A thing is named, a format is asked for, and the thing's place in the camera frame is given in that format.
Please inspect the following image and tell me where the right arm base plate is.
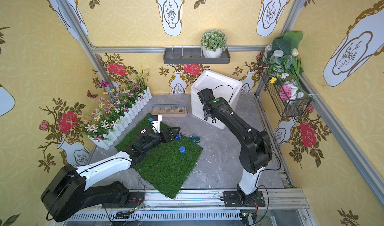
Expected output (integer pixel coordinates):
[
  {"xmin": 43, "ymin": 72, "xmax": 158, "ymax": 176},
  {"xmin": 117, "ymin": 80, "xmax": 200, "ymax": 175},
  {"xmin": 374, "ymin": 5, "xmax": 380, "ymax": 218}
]
[{"xmin": 220, "ymin": 190, "xmax": 266, "ymax": 208}]

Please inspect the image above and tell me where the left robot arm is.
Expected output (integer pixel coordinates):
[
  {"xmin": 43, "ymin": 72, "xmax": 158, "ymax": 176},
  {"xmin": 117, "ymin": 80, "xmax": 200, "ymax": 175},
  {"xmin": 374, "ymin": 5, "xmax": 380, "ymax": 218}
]
[{"xmin": 41, "ymin": 127, "xmax": 181, "ymax": 223}]

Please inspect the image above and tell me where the grey wall shelf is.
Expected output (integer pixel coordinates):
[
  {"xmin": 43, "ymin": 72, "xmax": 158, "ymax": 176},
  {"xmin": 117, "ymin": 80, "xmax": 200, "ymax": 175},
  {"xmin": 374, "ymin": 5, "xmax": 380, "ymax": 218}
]
[{"xmin": 163, "ymin": 47, "xmax": 231, "ymax": 64}]

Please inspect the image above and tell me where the white fence flower planter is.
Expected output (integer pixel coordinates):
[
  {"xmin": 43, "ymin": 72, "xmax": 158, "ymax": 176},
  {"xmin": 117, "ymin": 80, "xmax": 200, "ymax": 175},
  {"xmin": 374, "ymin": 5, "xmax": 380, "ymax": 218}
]
[{"xmin": 83, "ymin": 70, "xmax": 152, "ymax": 149}]

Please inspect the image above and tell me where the tray of pebbles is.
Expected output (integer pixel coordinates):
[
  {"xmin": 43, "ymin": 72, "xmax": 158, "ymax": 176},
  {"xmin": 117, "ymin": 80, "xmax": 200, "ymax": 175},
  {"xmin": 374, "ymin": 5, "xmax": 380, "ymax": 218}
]
[{"xmin": 151, "ymin": 104, "xmax": 188, "ymax": 118}]

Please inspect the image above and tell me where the green artificial grass mat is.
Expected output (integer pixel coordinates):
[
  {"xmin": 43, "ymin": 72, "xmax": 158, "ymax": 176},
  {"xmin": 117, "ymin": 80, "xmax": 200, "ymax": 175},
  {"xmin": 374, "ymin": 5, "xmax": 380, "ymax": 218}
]
[{"xmin": 115, "ymin": 113, "xmax": 204, "ymax": 200}]

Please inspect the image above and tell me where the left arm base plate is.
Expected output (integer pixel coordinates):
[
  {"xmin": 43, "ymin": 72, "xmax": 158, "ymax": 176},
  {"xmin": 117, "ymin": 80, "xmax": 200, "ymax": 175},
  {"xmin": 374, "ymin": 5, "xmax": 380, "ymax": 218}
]
[{"xmin": 102, "ymin": 191, "xmax": 145, "ymax": 209}]

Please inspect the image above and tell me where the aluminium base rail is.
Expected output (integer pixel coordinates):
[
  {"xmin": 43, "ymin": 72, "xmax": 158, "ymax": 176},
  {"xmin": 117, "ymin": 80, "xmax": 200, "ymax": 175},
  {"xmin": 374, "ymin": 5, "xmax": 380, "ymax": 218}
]
[{"xmin": 59, "ymin": 189, "xmax": 317, "ymax": 226}]

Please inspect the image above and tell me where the white three-drawer cabinet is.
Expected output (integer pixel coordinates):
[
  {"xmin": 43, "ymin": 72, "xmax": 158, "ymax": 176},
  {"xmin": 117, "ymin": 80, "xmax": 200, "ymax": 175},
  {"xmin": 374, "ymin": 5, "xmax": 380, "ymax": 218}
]
[{"xmin": 191, "ymin": 70, "xmax": 243, "ymax": 130}]

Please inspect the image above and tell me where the potted green succulent plant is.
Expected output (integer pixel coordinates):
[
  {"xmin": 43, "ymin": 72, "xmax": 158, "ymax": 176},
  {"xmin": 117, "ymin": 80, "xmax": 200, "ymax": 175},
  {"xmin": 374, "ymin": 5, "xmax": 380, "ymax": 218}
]
[{"xmin": 201, "ymin": 29, "xmax": 227, "ymax": 58}]

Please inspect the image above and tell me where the artificial flower bouquet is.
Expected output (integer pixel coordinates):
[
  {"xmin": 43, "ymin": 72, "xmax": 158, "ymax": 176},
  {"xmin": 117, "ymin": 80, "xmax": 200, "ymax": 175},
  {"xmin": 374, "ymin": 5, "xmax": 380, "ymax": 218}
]
[{"xmin": 264, "ymin": 31, "xmax": 314, "ymax": 102}]

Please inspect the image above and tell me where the black wire basket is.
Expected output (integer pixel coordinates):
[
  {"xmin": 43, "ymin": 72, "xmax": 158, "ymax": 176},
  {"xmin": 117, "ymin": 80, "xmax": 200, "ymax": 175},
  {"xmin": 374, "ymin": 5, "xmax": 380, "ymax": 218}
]
[{"xmin": 262, "ymin": 50, "xmax": 313, "ymax": 118}]

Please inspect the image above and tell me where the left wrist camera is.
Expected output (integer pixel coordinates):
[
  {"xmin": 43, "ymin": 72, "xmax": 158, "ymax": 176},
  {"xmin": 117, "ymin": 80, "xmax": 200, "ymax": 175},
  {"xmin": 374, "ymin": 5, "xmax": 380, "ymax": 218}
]
[{"xmin": 149, "ymin": 115, "xmax": 162, "ymax": 133}]

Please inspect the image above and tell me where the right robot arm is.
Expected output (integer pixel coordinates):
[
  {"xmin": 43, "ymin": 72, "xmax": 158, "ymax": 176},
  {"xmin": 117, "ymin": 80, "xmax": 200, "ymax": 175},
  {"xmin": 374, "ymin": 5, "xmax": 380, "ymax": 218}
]
[{"xmin": 198, "ymin": 88, "xmax": 273, "ymax": 196}]

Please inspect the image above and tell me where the small circuit board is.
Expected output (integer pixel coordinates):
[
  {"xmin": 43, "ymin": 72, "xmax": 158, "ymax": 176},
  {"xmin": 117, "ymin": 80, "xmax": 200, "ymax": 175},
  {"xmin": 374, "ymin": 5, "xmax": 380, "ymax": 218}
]
[{"xmin": 114, "ymin": 204, "xmax": 144, "ymax": 220}]

